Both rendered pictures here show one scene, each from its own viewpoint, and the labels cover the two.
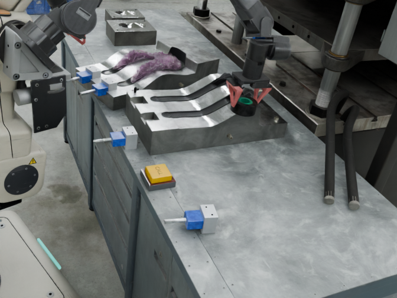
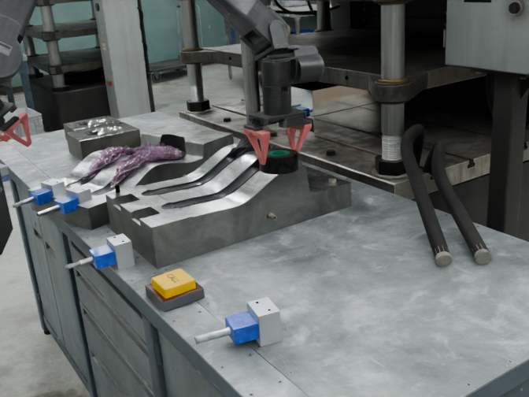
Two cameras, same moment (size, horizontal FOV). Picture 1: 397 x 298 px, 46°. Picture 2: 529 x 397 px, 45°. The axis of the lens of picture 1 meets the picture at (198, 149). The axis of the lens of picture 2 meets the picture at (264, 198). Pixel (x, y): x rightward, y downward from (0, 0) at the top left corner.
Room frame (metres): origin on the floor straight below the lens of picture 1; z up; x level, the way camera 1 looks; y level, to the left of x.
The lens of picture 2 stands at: (0.04, -0.03, 1.36)
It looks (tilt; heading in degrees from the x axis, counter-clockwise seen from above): 20 degrees down; 358
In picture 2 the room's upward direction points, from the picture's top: 4 degrees counter-clockwise
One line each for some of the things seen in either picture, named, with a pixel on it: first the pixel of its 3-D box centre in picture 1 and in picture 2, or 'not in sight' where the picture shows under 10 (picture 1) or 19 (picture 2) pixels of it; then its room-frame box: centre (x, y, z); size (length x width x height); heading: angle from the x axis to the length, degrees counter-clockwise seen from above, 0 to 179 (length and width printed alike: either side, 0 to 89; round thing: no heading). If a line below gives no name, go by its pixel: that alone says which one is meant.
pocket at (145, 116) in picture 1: (149, 121); (146, 220); (1.27, 0.17, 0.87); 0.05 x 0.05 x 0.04; 29
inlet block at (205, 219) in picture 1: (189, 220); (235, 328); (0.90, -0.01, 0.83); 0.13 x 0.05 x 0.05; 109
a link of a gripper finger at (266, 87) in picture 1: (254, 91); (289, 135); (1.31, -0.14, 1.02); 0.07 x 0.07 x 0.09; 31
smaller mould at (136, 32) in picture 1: (130, 32); (104, 141); (2.11, 0.40, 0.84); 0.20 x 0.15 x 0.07; 119
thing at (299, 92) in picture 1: (306, 57); (354, 122); (2.37, -0.49, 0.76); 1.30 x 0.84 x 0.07; 29
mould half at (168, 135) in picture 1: (207, 109); (230, 191); (1.42, -0.01, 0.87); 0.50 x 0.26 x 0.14; 119
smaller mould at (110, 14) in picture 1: (124, 18); (93, 130); (2.30, 0.47, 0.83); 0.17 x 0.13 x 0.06; 119
